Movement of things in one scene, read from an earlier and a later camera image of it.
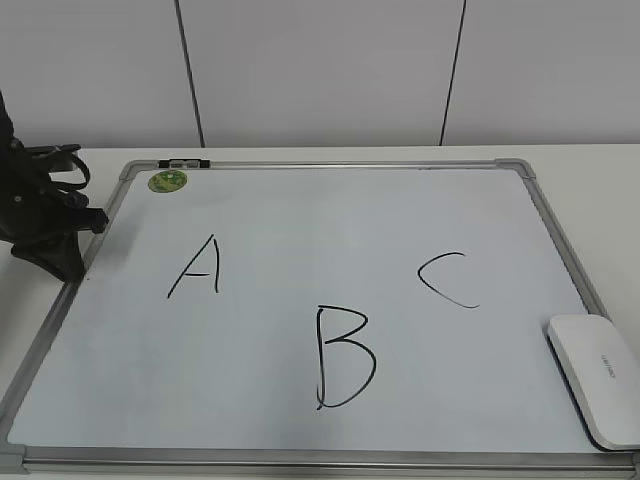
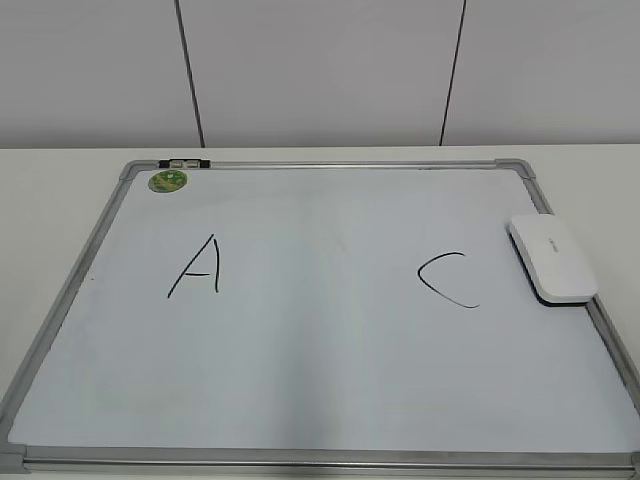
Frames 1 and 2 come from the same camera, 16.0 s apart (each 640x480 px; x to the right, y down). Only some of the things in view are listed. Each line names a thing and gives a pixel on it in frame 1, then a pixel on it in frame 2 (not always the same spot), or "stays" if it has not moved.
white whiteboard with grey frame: x=313 y=316 stays
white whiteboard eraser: x=601 y=369 to x=552 y=259
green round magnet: x=166 y=181 stays
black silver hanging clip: x=184 y=163 stays
